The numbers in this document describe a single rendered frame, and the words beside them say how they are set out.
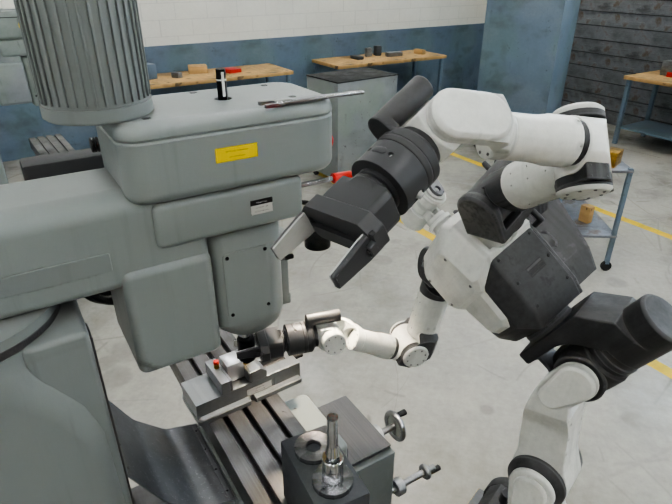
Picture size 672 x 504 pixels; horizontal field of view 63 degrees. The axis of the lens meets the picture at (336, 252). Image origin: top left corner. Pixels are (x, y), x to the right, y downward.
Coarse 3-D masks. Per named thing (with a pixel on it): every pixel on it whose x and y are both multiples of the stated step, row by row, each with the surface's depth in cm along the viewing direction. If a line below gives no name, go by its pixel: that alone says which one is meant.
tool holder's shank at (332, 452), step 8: (328, 416) 111; (336, 416) 111; (328, 424) 110; (336, 424) 110; (328, 432) 111; (336, 432) 111; (328, 440) 112; (336, 440) 112; (328, 448) 114; (336, 448) 113; (328, 456) 114; (336, 456) 114
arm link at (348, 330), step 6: (342, 318) 158; (342, 324) 158; (348, 324) 158; (354, 324) 158; (342, 330) 159; (348, 330) 159; (354, 330) 157; (360, 330) 156; (348, 336) 159; (354, 336) 156; (360, 336) 155; (348, 342) 158; (354, 342) 155; (360, 342) 154; (348, 348) 157; (354, 348) 155; (360, 348) 155
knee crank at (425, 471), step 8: (424, 464) 195; (432, 464) 197; (416, 472) 194; (424, 472) 194; (432, 472) 197; (400, 480) 189; (408, 480) 191; (416, 480) 193; (392, 488) 188; (400, 488) 187
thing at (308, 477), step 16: (320, 432) 130; (288, 448) 128; (304, 448) 126; (320, 448) 126; (288, 464) 127; (304, 464) 124; (320, 464) 124; (288, 480) 130; (304, 480) 120; (320, 480) 118; (352, 480) 118; (288, 496) 134; (304, 496) 120; (320, 496) 116; (336, 496) 115; (352, 496) 116; (368, 496) 117
